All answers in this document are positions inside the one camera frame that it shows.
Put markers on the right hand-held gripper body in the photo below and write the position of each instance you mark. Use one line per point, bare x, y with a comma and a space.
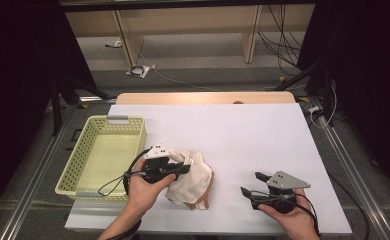
283, 193

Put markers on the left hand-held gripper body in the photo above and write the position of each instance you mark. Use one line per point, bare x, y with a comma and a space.
156, 168

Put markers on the white baby bodysuit brown trim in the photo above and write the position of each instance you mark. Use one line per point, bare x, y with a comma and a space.
193, 186

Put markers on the pale green plastic basket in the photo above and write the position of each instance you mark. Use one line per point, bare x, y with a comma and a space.
106, 160

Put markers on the person's right hand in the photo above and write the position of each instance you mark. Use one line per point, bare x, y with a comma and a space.
293, 218

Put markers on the person's left hand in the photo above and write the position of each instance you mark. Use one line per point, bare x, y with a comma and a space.
144, 196

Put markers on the white power plug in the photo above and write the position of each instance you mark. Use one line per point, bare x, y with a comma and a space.
313, 109

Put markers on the black metal stand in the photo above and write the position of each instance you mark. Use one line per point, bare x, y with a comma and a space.
326, 96
54, 110

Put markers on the small white floor device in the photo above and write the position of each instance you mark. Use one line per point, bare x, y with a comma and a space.
114, 43

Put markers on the beige wooden shelf unit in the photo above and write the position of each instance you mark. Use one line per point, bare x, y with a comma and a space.
189, 20

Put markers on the black curtain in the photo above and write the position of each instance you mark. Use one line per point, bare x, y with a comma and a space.
376, 66
16, 66

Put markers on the aluminium frame rail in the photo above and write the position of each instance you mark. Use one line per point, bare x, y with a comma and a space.
366, 196
33, 186

